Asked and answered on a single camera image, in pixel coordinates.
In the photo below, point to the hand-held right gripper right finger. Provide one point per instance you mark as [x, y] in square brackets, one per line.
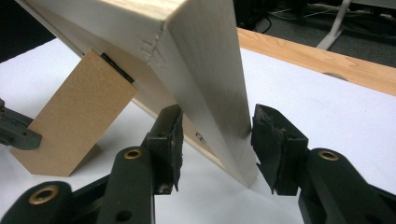
[283, 152]

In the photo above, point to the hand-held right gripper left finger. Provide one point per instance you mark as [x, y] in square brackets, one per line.
[165, 149]

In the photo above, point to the wooden picture frame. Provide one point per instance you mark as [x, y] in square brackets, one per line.
[193, 46]

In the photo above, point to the white table cover sheet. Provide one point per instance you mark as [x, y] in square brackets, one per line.
[311, 109]

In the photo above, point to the white metal desk frame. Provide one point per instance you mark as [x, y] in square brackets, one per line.
[337, 25]

